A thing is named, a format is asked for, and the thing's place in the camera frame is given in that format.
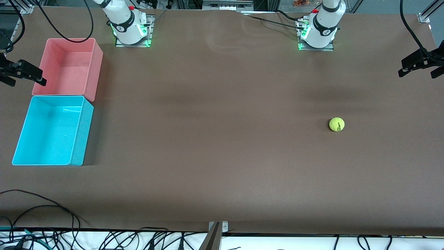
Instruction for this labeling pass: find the aluminium frame profile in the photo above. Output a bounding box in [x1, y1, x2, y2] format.
[10, 3, 35, 42]
[417, 0, 444, 24]

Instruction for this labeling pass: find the black base power cable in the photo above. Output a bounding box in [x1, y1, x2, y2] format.
[243, 14, 306, 30]

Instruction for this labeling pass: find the pink plastic bin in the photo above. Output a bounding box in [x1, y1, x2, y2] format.
[32, 38, 104, 102]

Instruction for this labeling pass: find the blue plastic bin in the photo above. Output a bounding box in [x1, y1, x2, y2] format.
[12, 95, 94, 166]

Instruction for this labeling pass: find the long black table cable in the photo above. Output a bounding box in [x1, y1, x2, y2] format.
[0, 189, 77, 231]

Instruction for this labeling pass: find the arched black table cable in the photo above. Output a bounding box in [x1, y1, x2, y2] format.
[9, 205, 89, 227]

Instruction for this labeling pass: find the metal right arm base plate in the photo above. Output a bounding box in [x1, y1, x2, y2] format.
[115, 15, 155, 48]

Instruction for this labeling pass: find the aluminium frame crossbar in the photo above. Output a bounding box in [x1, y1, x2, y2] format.
[202, 0, 254, 11]

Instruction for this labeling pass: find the black right arm cable loop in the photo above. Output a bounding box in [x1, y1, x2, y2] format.
[34, 0, 94, 43]

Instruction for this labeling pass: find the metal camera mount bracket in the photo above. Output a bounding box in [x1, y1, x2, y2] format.
[208, 221, 229, 234]

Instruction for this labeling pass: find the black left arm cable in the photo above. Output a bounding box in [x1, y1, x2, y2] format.
[399, 0, 444, 61]

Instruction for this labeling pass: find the teal cable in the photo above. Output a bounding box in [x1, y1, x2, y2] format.
[0, 226, 46, 245]

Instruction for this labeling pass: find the yellow tennis ball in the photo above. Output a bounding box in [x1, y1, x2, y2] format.
[329, 117, 345, 132]

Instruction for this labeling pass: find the grey camera pole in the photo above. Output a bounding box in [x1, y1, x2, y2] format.
[198, 222, 222, 250]

